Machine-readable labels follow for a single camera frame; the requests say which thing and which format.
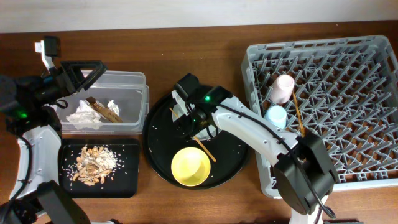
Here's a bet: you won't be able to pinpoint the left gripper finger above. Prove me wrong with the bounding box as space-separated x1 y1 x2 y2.
74 65 108 92
60 60 104 75

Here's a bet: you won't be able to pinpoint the white tissue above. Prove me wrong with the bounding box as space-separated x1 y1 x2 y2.
66 100 104 123

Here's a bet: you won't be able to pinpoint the gold coffee sachet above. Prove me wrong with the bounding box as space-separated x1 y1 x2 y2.
85 97 123 123

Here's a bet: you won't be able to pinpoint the yellow bowl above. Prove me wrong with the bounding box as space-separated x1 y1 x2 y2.
170 147 211 187

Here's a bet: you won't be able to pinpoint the blue plastic cup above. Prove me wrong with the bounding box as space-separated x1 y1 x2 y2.
264 105 287 129

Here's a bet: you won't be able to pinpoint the food scraps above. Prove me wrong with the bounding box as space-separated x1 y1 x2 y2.
66 145 124 186

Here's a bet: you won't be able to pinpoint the pink plastic cup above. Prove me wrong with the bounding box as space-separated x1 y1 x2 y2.
269 75 295 104

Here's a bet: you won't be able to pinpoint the wooden chopstick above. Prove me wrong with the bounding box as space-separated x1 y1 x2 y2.
292 92 305 137
169 107 216 162

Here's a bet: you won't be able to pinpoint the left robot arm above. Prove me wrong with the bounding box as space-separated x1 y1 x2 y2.
1 60 107 223

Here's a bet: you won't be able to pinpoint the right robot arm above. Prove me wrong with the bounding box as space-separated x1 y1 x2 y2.
172 84 338 223

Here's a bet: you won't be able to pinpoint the grey dishwasher rack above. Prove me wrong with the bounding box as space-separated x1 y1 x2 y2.
241 35 397 191

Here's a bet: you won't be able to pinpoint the clear plastic bin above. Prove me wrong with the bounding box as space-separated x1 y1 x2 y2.
53 70 149 135

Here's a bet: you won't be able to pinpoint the round black serving tray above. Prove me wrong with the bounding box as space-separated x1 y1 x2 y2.
142 93 251 190

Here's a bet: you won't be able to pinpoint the black rectangular tray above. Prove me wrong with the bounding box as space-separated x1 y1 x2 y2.
58 139 140 198

